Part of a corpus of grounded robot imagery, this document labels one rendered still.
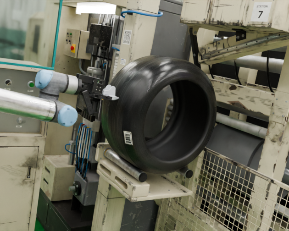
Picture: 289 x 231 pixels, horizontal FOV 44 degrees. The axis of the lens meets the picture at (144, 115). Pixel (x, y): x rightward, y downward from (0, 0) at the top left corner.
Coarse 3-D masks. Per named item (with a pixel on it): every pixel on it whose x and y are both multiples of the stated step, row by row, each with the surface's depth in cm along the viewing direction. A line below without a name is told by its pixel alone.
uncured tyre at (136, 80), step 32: (128, 64) 168; (160, 64) 156; (192, 64) 165; (128, 96) 152; (192, 96) 193; (128, 128) 152; (192, 128) 193; (128, 160) 165; (160, 160) 163; (192, 160) 176
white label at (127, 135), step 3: (123, 132) 153; (126, 132) 152; (129, 132) 151; (126, 135) 153; (129, 135) 152; (126, 138) 153; (129, 138) 152; (126, 141) 154; (129, 141) 153; (132, 144) 153
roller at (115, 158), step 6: (108, 150) 186; (108, 156) 184; (114, 156) 180; (120, 156) 179; (114, 162) 179; (120, 162) 174; (126, 162) 172; (126, 168) 169; (132, 168) 166; (138, 168) 166; (132, 174) 165; (138, 174) 161; (144, 174) 161; (144, 180) 162
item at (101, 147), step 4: (100, 144) 185; (104, 144) 186; (108, 144) 188; (96, 148) 187; (100, 148) 186; (104, 148) 187; (108, 148) 188; (96, 152) 187; (100, 152) 186; (104, 152) 187; (96, 156) 187; (100, 156) 187; (104, 156) 188; (96, 160) 187
